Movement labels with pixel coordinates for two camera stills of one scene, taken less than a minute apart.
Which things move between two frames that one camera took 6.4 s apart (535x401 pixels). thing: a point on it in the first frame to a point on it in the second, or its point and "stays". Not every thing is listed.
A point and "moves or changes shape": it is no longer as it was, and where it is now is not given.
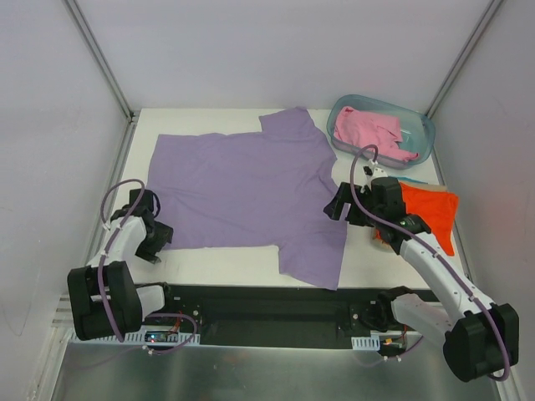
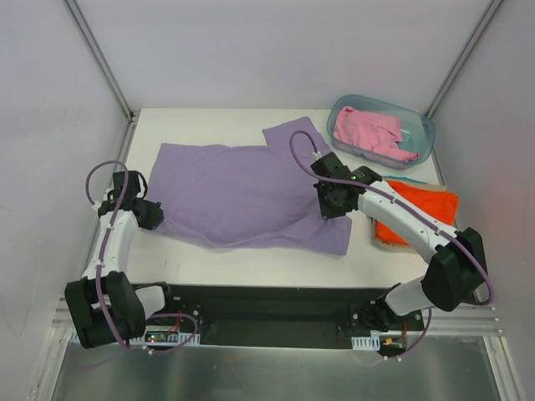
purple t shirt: (264, 189) moves or changes shape
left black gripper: (156, 238) to (151, 213)
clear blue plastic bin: (404, 138) stays
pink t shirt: (366, 129) stays
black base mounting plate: (271, 316) stays
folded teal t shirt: (410, 180) stays
